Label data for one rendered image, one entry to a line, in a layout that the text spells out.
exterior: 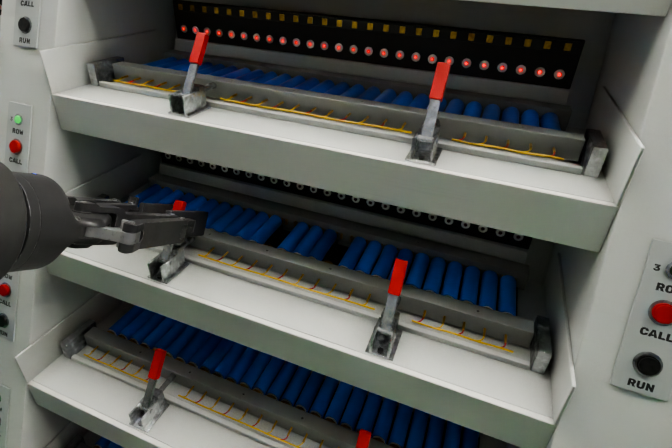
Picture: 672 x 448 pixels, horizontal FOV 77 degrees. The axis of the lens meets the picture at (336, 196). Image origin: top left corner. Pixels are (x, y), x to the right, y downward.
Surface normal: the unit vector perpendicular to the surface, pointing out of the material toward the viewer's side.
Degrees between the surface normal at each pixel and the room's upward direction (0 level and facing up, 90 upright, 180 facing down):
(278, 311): 23
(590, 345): 90
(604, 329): 90
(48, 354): 90
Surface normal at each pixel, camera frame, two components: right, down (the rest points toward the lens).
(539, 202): -0.36, 0.44
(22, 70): -0.32, 0.08
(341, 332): 0.04, -0.87
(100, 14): 0.93, 0.22
